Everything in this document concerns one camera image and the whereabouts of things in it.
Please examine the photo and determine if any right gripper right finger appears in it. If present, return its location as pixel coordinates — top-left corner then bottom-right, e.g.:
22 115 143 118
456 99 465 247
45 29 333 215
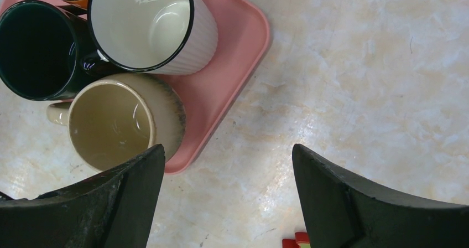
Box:
292 144 468 247

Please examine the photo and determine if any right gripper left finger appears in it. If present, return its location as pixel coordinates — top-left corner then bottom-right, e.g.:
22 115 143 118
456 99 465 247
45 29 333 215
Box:
1 144 166 247

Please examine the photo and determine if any beige mug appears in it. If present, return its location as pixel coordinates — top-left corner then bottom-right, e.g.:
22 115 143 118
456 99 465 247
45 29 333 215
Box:
46 73 186 171

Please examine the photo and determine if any pink plastic tray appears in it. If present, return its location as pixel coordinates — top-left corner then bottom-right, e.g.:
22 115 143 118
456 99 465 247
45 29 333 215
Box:
0 0 272 175

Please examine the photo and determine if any dark green mug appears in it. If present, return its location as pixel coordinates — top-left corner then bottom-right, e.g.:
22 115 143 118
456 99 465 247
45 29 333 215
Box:
1 0 122 101

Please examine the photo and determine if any white ribbed dark-rimmed mug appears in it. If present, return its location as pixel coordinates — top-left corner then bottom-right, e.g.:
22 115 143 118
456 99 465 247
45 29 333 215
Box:
87 0 218 75

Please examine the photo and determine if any red owl toy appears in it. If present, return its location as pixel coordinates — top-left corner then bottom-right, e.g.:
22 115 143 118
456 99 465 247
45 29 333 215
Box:
282 232 311 248

